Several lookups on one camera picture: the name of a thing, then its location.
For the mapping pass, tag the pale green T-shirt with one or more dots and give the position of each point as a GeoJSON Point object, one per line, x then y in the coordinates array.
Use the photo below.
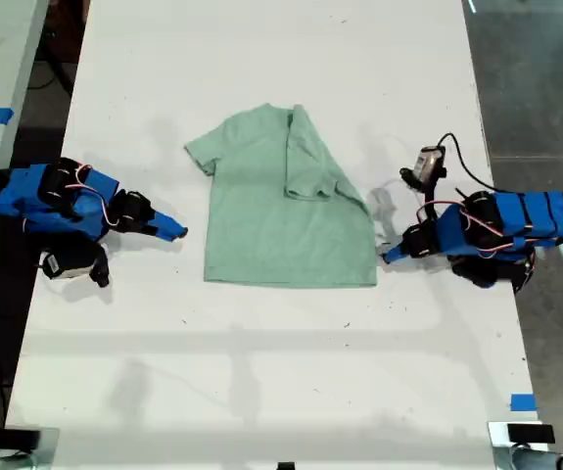
{"type": "Point", "coordinates": [261, 220]}

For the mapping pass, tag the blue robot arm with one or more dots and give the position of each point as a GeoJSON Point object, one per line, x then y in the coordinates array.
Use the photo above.
{"type": "Point", "coordinates": [506, 220]}
{"type": "Point", "coordinates": [26, 196]}

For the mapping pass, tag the arm camera box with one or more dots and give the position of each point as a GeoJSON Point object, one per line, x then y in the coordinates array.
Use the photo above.
{"type": "Point", "coordinates": [428, 164]}
{"type": "Point", "coordinates": [73, 262]}

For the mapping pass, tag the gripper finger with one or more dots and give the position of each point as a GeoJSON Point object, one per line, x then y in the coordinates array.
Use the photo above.
{"type": "Point", "coordinates": [171, 221]}
{"type": "Point", "coordinates": [396, 258]}
{"type": "Point", "coordinates": [396, 250]}
{"type": "Point", "coordinates": [166, 233]}

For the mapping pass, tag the black camera stalk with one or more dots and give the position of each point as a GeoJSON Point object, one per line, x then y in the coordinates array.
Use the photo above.
{"type": "Point", "coordinates": [430, 196]}

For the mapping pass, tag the small black box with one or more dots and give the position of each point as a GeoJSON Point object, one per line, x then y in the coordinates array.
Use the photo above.
{"type": "Point", "coordinates": [530, 434]}
{"type": "Point", "coordinates": [286, 466]}
{"type": "Point", "coordinates": [19, 439]}

